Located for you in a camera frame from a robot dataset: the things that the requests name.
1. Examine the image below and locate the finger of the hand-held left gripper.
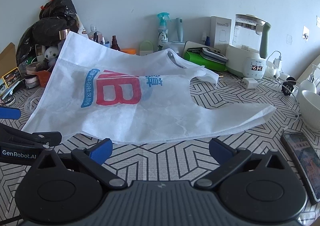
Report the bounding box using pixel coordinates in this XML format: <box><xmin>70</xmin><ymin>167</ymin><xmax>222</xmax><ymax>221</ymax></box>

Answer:
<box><xmin>0</xmin><ymin>107</ymin><xmax>22</xmax><ymax>120</ymax></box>
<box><xmin>0</xmin><ymin>123</ymin><xmax>63</xmax><ymax>148</ymax></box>

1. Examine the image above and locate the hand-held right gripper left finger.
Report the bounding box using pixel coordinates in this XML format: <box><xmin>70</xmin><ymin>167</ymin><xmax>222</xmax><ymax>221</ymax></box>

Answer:
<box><xmin>29</xmin><ymin>138</ymin><xmax>128</xmax><ymax>190</ymax></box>

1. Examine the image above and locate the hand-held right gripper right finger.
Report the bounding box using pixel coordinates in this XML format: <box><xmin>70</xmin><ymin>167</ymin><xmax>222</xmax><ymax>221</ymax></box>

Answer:
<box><xmin>194</xmin><ymin>138</ymin><xmax>292</xmax><ymax>190</ymax></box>

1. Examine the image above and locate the white printed shopping bag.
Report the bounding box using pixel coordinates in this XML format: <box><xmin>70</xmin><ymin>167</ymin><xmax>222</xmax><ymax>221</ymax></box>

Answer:
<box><xmin>25</xmin><ymin>31</ymin><xmax>277</xmax><ymax>145</ymax></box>

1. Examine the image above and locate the black garbage bag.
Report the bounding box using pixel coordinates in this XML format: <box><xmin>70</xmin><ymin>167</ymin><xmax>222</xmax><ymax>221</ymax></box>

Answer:
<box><xmin>16</xmin><ymin>0</ymin><xmax>78</xmax><ymax>67</ymax></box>

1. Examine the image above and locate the tan snack bag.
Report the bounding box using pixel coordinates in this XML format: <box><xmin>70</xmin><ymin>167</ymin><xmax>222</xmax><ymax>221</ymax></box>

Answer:
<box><xmin>76</xmin><ymin>15</ymin><xmax>88</xmax><ymax>36</ymax></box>

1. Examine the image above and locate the stack of photo cards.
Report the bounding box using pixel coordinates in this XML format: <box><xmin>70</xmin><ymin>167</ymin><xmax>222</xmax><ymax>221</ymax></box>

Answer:
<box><xmin>0</xmin><ymin>67</ymin><xmax>22</xmax><ymax>97</ymax></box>

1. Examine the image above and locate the orange plastic basket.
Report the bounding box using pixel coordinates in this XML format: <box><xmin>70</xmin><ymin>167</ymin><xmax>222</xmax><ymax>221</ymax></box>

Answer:
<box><xmin>34</xmin><ymin>70</ymin><xmax>53</xmax><ymax>88</ymax></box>

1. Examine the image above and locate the brown cardboard sheet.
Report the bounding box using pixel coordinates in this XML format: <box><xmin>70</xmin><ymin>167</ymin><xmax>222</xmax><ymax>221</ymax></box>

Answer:
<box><xmin>0</xmin><ymin>42</ymin><xmax>16</xmax><ymax>77</ymax></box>

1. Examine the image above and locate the white plush toy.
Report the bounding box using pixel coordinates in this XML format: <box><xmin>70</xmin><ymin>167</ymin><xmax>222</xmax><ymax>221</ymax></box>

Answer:
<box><xmin>44</xmin><ymin>46</ymin><xmax>60</xmax><ymax>63</ymax></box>

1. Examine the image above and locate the white charger plug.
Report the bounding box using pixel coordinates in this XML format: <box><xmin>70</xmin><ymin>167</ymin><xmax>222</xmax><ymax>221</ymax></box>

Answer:
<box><xmin>240</xmin><ymin>78</ymin><xmax>258</xmax><ymax>89</ymax></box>

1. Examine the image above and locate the black smartphone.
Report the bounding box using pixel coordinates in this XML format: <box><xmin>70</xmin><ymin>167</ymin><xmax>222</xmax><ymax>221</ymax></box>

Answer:
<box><xmin>280</xmin><ymin>131</ymin><xmax>320</xmax><ymax>205</ymax></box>

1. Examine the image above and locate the black hair clip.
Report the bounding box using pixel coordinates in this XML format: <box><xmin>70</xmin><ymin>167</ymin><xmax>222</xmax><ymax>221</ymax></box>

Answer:
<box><xmin>281</xmin><ymin>77</ymin><xmax>297</xmax><ymax>96</ymax></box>

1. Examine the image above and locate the green zip case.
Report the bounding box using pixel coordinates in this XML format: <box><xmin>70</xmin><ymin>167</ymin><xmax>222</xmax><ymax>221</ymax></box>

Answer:
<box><xmin>183</xmin><ymin>50</ymin><xmax>228</xmax><ymax>72</ymax></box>

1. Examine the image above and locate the white ceramic bowl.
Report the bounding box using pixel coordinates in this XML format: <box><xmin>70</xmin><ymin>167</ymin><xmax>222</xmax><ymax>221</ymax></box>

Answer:
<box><xmin>296</xmin><ymin>90</ymin><xmax>320</xmax><ymax>132</ymax></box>

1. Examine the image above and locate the brown spray bottle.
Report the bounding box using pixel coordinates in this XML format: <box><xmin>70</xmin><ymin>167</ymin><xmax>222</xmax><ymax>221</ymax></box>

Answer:
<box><xmin>111</xmin><ymin>35</ymin><xmax>121</xmax><ymax>52</ymax></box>

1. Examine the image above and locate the white perforated box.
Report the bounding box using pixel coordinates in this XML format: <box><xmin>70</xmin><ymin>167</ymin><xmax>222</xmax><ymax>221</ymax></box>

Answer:
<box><xmin>184</xmin><ymin>40</ymin><xmax>206</xmax><ymax>54</ymax></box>

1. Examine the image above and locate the white pump bottle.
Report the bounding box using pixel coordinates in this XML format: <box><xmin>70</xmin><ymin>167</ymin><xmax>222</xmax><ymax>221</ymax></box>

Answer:
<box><xmin>300</xmin><ymin>65</ymin><xmax>318</xmax><ymax>94</ymax></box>

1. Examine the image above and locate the pale green capped jar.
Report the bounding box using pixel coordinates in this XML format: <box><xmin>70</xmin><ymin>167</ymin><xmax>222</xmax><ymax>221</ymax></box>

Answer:
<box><xmin>139</xmin><ymin>40</ymin><xmax>154</xmax><ymax>56</ymax></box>

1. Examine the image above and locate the clear plastic container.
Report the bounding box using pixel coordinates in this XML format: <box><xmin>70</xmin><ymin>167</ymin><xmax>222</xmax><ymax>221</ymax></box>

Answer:
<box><xmin>162</xmin><ymin>41</ymin><xmax>186</xmax><ymax>57</ymax></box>

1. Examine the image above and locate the clear plastic bottle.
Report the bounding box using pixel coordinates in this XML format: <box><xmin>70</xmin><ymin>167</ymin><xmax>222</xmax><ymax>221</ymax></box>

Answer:
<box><xmin>89</xmin><ymin>25</ymin><xmax>100</xmax><ymax>41</ymax></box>

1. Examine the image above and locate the white carton box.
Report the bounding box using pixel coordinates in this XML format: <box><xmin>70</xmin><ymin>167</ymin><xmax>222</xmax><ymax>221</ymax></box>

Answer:
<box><xmin>210</xmin><ymin>16</ymin><xmax>232</xmax><ymax>49</ymax></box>

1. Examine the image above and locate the pale green handheld device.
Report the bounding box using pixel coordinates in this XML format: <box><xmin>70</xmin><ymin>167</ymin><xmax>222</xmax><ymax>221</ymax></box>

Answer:
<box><xmin>175</xmin><ymin>17</ymin><xmax>184</xmax><ymax>42</ymax></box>

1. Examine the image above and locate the teal spray bottle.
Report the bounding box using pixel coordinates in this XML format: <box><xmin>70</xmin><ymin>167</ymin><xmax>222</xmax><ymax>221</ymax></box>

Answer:
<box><xmin>157</xmin><ymin>12</ymin><xmax>171</xmax><ymax>52</ymax></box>

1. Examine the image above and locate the white charging cable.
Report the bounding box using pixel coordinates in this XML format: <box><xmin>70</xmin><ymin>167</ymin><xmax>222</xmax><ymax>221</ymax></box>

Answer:
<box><xmin>264</xmin><ymin>51</ymin><xmax>301</xmax><ymax>123</ymax></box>

